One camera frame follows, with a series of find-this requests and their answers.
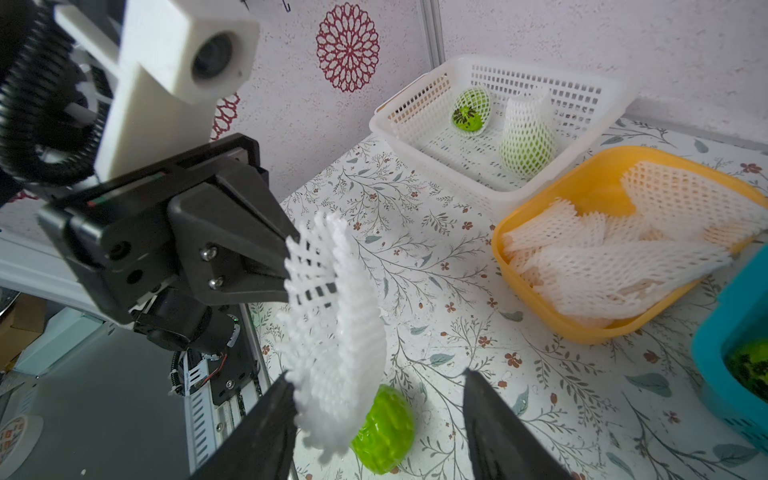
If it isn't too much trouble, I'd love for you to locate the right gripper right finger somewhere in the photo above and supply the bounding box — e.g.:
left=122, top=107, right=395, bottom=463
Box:
left=463, top=369, right=571, bottom=480

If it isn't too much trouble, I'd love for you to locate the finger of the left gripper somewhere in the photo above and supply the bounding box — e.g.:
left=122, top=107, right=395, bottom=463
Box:
left=167, top=161, right=298, bottom=305

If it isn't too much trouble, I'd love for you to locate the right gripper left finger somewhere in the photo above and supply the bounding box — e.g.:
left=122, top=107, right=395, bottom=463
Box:
left=191, top=375, right=297, bottom=480

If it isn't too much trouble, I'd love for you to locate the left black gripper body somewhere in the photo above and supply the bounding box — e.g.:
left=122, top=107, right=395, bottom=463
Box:
left=38, top=134, right=267, bottom=354

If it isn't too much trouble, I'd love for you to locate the green custard apple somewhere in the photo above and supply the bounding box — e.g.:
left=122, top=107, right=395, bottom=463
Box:
left=499, top=124, right=556, bottom=179
left=725, top=338, right=767, bottom=401
left=451, top=86, right=493, bottom=134
left=350, top=384, right=415, bottom=475

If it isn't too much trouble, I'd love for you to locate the white foam net sleeve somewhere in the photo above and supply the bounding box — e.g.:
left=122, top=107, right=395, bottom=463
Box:
left=449, top=85, right=494, bottom=136
left=278, top=212, right=387, bottom=464
left=498, top=87, right=557, bottom=180

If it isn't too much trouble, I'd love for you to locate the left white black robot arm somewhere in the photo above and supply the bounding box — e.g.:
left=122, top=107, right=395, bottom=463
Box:
left=1, top=1, right=297, bottom=354

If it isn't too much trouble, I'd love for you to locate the pile of white foam nets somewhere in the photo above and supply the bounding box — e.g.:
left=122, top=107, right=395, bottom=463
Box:
left=502, top=161, right=767, bottom=327

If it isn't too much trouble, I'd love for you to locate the floral table mat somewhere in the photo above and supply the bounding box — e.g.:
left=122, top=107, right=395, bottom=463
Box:
left=283, top=137, right=767, bottom=479

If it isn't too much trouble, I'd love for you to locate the teal plastic basket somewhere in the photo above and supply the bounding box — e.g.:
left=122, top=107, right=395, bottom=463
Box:
left=692, top=248, right=767, bottom=453

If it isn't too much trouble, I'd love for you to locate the white plastic basket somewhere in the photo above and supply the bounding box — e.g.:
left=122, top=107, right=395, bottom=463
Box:
left=369, top=55, right=638, bottom=220

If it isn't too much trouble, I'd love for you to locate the yellow plastic tray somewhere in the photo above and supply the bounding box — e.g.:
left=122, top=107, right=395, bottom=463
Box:
left=492, top=146, right=767, bottom=345

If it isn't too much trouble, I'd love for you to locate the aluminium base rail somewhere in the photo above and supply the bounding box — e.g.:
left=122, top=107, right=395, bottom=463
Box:
left=177, top=304, right=272, bottom=472

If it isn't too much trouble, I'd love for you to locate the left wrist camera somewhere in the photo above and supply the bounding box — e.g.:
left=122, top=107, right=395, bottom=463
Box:
left=54, top=1, right=259, bottom=181

